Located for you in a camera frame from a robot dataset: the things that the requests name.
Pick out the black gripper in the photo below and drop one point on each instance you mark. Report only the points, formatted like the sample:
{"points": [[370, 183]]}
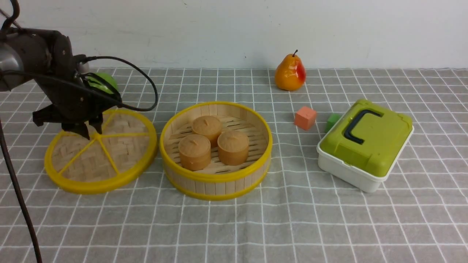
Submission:
{"points": [[73, 101]]}

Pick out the yellow woven steamer lid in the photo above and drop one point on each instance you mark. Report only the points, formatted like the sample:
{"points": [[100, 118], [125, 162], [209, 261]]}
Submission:
{"points": [[121, 153]]}

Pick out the dark robot arm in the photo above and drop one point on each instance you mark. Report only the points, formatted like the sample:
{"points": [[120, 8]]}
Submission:
{"points": [[23, 58]]}

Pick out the bamboo steamer basket yellow rim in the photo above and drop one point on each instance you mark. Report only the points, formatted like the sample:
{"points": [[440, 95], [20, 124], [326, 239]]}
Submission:
{"points": [[217, 181]]}

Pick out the brown bun front left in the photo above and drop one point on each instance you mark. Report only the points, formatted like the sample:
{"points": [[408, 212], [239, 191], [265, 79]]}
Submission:
{"points": [[195, 152]]}

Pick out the brown bun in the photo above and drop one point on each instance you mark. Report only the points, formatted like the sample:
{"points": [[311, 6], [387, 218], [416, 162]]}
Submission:
{"points": [[233, 147], [208, 126], [195, 152]]}

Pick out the brown bun back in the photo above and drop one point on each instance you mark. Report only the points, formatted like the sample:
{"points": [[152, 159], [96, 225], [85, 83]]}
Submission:
{"points": [[208, 126]]}

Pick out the brown bun front right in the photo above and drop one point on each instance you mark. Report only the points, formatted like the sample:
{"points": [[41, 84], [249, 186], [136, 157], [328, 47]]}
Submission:
{"points": [[233, 147]]}

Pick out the orange red toy pear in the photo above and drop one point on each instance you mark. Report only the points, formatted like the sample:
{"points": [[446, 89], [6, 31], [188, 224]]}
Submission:
{"points": [[290, 74]]}

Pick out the orange cube block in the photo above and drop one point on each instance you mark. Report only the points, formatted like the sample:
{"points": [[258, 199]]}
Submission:
{"points": [[305, 118]]}

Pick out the grey checked tablecloth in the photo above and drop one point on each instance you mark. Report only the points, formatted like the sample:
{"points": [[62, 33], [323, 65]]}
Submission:
{"points": [[299, 214]]}

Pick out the green cube block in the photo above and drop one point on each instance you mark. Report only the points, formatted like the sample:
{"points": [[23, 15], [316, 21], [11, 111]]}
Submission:
{"points": [[331, 121]]}

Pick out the green white lidded box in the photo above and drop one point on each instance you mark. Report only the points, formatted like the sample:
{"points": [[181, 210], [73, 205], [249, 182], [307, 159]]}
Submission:
{"points": [[365, 144]]}

